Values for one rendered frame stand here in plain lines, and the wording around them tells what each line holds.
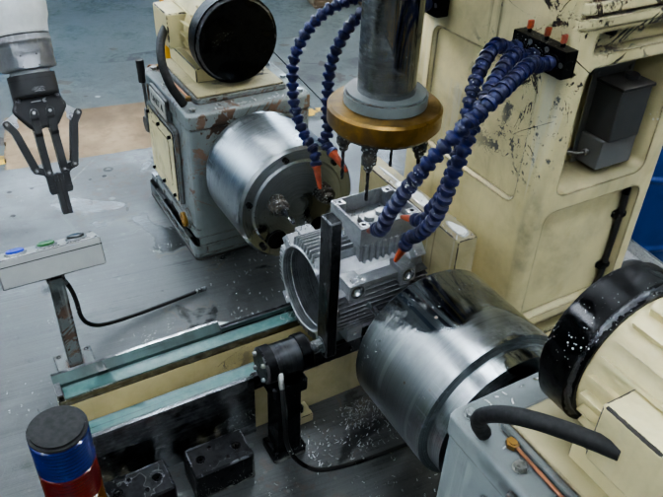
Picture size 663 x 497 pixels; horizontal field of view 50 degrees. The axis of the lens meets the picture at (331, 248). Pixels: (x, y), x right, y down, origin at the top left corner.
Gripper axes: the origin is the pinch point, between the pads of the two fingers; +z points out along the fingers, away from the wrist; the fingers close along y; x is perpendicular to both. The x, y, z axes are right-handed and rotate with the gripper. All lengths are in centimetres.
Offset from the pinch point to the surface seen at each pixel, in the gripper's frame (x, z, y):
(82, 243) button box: -3.6, 8.6, 0.6
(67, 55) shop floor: 383, -45, 67
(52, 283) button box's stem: -0.8, 14.6, -5.5
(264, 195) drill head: -4.7, 8.3, 34.5
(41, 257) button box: -3.6, 9.3, -6.2
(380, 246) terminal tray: -29, 17, 44
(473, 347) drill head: -60, 24, 37
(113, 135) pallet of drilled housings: 235, 4, 56
